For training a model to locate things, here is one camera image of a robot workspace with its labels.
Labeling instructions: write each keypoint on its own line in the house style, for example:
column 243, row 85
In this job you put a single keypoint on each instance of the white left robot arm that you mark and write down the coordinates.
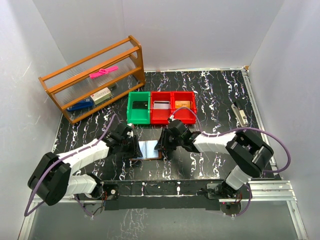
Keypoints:
column 55, row 175

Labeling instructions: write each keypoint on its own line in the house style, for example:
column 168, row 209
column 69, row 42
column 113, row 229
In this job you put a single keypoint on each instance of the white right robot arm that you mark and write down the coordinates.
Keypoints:
column 250, row 153

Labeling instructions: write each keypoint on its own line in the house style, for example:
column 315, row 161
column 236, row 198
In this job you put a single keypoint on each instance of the white red small box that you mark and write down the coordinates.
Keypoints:
column 101, row 95

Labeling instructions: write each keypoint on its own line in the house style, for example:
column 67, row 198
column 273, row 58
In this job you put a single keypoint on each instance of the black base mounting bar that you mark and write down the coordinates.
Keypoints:
column 170, row 194

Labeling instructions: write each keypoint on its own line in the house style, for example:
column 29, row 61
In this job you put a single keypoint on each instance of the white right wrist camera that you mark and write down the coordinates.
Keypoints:
column 171, row 118

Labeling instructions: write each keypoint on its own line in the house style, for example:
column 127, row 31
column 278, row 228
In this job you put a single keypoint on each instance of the gold card with magnetic stripe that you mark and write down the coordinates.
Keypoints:
column 182, row 104

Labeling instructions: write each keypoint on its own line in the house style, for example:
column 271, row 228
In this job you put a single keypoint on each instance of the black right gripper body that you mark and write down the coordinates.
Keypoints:
column 169, row 136

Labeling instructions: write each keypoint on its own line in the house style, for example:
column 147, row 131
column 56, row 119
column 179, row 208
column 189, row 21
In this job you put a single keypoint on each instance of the red plastic bin middle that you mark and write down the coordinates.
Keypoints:
column 160, row 116

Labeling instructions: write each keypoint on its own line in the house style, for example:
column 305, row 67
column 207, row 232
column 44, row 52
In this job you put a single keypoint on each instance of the grey metal stapler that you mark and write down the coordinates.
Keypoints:
column 240, row 114

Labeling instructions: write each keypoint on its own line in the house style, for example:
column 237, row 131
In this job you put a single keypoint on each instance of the wooden shelf rack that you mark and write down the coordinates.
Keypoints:
column 72, row 83

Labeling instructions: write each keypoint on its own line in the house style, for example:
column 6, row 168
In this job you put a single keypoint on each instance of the brown leather card holder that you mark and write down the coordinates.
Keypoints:
column 146, row 150

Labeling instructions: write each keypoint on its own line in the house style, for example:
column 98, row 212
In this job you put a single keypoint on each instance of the blue stapler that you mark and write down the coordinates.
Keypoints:
column 83, row 104

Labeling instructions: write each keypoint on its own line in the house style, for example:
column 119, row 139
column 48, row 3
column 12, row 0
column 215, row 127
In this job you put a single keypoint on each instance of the silver card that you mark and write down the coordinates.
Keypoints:
column 161, row 105

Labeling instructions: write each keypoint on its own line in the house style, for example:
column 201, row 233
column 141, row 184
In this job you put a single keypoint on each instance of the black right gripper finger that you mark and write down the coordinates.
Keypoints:
column 161, row 144
column 170, row 148

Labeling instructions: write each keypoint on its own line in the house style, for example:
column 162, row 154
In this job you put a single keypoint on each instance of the red plastic bin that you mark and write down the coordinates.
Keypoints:
column 160, row 116
column 185, row 115

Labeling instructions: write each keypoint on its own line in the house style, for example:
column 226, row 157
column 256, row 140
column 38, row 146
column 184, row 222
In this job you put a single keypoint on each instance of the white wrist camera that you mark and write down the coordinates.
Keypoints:
column 130, row 132
column 171, row 118

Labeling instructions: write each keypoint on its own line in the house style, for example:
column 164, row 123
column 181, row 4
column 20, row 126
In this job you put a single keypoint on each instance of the dark card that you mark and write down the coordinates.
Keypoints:
column 140, row 105

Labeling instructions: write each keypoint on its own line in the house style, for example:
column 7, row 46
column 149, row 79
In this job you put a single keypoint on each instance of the red plastic bin right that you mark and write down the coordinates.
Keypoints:
column 185, row 115

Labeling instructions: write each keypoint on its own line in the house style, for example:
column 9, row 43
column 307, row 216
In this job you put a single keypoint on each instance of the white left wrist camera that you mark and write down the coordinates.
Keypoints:
column 130, row 132

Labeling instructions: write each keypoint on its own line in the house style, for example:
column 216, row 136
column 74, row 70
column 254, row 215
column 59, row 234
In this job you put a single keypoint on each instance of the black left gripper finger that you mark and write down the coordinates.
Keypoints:
column 135, row 162
column 140, row 148

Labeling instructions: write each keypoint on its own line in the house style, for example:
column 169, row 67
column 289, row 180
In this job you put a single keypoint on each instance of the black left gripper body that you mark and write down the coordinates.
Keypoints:
column 127, row 148

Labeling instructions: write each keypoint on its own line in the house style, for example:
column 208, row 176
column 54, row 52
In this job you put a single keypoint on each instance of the green plastic bin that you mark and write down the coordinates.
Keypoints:
column 138, row 116

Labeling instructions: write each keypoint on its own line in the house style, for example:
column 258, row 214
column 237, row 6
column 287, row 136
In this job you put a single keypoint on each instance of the pink plastic clip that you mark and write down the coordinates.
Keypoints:
column 103, row 71

